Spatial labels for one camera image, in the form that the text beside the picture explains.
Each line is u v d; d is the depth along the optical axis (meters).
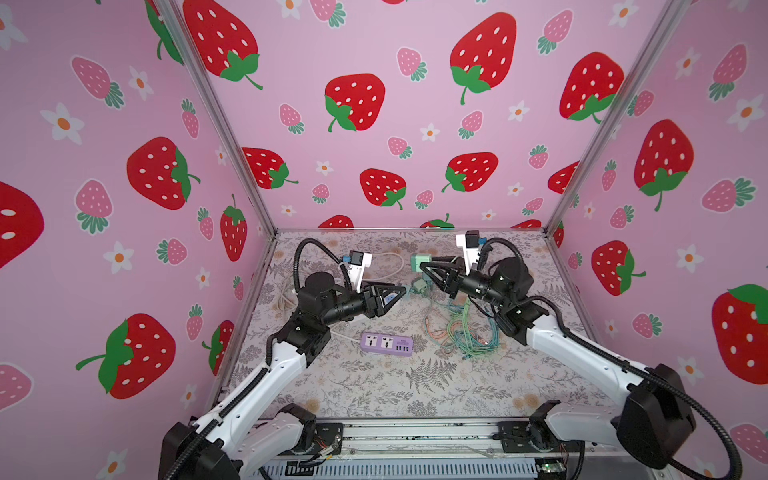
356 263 0.63
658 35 0.72
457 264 0.64
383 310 0.62
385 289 0.64
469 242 0.60
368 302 0.61
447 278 0.63
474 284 0.62
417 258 0.66
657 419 0.40
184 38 0.72
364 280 0.63
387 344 0.88
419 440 0.75
